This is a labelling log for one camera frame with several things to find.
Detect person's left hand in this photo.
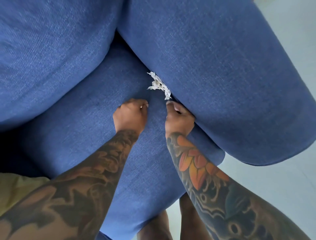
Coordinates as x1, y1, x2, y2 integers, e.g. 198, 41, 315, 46
113, 98, 149, 136

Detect person's right hand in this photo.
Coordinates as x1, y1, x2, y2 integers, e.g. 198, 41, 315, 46
165, 101, 196, 139

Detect white shredded paper scraps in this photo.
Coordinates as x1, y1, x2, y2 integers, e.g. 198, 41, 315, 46
147, 72, 172, 101

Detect blue fabric sofa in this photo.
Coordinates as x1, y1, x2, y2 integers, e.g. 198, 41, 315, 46
0, 0, 316, 240

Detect yellow throw pillow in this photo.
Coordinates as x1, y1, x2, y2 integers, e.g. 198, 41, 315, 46
0, 173, 51, 217

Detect person's left forearm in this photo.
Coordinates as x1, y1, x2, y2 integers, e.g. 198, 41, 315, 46
0, 130, 140, 240

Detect person's right forearm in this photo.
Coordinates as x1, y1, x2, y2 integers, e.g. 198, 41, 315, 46
166, 133, 311, 240

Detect person's right leg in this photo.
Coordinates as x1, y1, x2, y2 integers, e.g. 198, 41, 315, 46
179, 192, 213, 240

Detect person's leg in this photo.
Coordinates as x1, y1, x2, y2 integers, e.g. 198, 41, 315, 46
137, 210, 173, 240
179, 192, 213, 240

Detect blue sofa back cushion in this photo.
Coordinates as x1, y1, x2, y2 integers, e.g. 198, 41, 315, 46
0, 0, 124, 132

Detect person's left leg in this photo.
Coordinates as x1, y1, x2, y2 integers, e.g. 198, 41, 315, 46
137, 210, 173, 240

